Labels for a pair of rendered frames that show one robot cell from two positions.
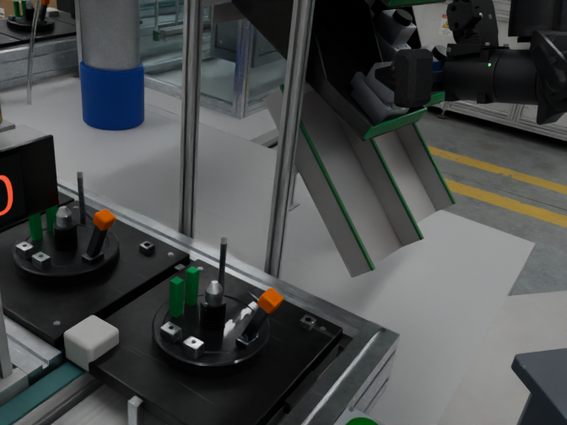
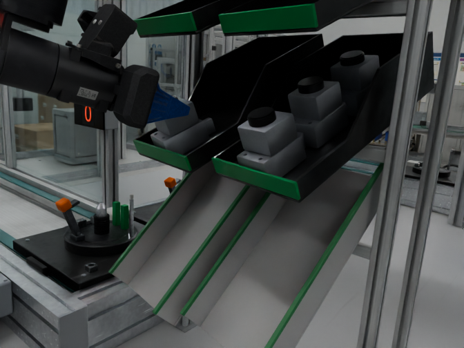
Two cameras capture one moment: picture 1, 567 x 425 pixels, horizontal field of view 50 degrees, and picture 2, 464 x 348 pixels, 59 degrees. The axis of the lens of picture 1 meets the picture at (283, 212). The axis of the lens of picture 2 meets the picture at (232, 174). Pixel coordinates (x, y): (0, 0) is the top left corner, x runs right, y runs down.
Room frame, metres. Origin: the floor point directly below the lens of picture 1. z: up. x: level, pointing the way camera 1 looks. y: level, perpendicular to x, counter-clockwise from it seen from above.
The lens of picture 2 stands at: (0.93, -0.63, 1.30)
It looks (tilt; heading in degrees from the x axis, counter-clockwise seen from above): 13 degrees down; 99
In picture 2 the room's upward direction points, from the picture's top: 3 degrees clockwise
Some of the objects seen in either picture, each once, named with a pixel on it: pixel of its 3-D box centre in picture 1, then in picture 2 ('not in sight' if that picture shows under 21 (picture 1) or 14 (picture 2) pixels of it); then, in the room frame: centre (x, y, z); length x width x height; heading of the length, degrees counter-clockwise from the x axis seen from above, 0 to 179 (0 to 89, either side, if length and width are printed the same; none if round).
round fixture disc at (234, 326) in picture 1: (211, 330); (101, 236); (0.56, 0.07, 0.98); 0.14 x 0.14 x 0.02
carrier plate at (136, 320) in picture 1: (210, 341); (101, 246); (0.56, 0.07, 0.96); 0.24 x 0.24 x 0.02; 61
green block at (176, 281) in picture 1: (176, 297); (116, 213); (0.57, 0.11, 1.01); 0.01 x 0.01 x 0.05; 61
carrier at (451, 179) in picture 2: not in sight; (432, 163); (1.46, 1.10, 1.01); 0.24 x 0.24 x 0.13; 61
